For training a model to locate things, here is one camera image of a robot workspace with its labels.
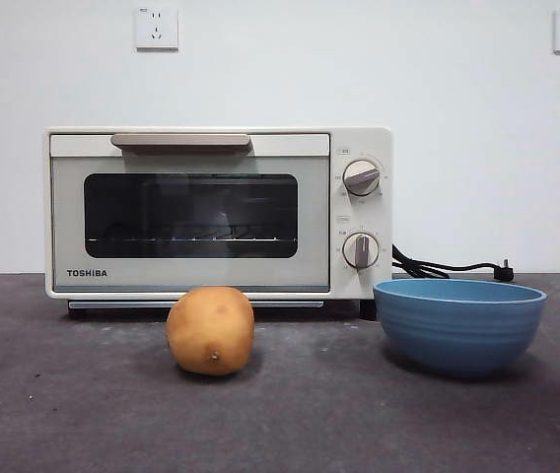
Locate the beige temperature knob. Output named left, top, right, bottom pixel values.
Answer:
left=342, top=158, right=383, bottom=197

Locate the glass oven door beige handle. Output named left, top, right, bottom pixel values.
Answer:
left=49, top=131, right=331, bottom=294

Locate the beige timer knob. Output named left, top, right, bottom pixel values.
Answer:
left=342, top=232, right=381, bottom=270

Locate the blue ribbed bowl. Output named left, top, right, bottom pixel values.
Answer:
left=372, top=278, right=548, bottom=379

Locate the white Toshiba toaster oven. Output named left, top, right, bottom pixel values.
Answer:
left=43, top=126, right=393, bottom=321

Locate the metal wire oven rack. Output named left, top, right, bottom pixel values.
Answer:
left=85, top=236, right=298, bottom=244

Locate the black power cable with plug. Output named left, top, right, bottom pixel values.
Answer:
left=390, top=244, right=518, bottom=284

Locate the brown potato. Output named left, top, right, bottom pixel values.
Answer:
left=166, top=286, right=255, bottom=376

